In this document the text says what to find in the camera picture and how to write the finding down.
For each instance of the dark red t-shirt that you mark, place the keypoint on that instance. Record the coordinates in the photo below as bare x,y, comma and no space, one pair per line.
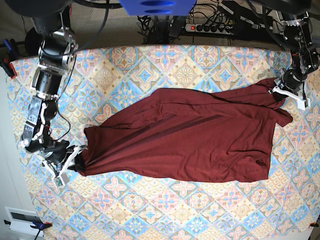
190,135

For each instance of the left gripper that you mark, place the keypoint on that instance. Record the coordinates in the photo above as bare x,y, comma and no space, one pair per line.
291,81

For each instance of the black round stool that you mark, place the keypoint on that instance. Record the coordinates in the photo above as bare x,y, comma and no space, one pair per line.
32,42

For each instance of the blue clamp upper left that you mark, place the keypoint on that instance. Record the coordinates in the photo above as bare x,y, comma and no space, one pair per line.
12,48

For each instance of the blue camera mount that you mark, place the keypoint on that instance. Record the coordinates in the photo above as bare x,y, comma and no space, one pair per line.
157,7

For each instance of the blue orange clamp bottom left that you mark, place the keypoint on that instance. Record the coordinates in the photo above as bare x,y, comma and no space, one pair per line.
26,227

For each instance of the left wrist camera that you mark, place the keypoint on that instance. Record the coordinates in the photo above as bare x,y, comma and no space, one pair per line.
302,104

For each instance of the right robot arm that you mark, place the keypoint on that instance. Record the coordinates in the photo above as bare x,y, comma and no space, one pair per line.
57,56

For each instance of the white power strip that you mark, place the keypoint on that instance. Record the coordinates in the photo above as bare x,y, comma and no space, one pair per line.
208,28

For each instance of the orange clamp bottom right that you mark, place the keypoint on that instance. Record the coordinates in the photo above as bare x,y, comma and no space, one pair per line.
314,225

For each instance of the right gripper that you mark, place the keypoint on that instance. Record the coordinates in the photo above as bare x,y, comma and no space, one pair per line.
59,154

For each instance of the red black clamp left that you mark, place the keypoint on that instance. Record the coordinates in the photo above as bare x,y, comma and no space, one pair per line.
8,67

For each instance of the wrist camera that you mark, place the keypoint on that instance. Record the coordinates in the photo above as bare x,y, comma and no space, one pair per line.
61,180
302,104

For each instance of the white wall outlet box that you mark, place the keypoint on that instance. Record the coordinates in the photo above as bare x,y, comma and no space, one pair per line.
21,217

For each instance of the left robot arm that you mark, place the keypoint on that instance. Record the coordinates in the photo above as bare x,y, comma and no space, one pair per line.
305,59

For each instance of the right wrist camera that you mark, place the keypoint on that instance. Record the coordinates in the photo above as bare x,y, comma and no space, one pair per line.
61,180

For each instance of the patterned tablecloth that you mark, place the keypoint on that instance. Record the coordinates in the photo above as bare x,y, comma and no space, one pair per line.
127,206

